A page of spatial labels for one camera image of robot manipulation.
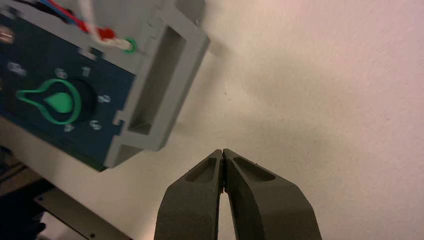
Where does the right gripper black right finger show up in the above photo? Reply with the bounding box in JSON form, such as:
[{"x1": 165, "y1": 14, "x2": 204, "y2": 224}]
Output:
[{"x1": 223, "y1": 148, "x2": 323, "y2": 240}]

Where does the blue cable with plugs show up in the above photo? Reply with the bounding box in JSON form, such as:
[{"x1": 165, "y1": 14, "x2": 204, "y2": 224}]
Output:
[{"x1": 39, "y1": 0, "x2": 78, "y2": 26}]

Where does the grey metal bracket plate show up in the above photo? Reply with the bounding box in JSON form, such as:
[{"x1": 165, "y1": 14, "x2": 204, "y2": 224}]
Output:
[{"x1": 34, "y1": 187, "x2": 133, "y2": 240}]

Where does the white cable with plugs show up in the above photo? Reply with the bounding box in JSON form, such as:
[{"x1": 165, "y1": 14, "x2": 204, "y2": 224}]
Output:
[{"x1": 78, "y1": 0, "x2": 132, "y2": 52}]

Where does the grey box with blue panel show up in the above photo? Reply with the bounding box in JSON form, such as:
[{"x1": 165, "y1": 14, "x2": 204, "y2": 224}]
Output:
[{"x1": 0, "y1": 0, "x2": 211, "y2": 173}]

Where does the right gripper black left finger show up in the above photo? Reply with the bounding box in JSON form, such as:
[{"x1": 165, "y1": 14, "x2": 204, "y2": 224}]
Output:
[{"x1": 153, "y1": 149, "x2": 224, "y2": 240}]

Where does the red cable with plugs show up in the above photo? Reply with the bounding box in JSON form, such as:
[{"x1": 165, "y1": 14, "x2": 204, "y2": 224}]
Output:
[{"x1": 46, "y1": 0, "x2": 116, "y2": 42}]

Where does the green rotary knob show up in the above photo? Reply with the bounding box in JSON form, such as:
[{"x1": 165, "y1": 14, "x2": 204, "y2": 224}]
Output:
[{"x1": 15, "y1": 78, "x2": 83, "y2": 126}]

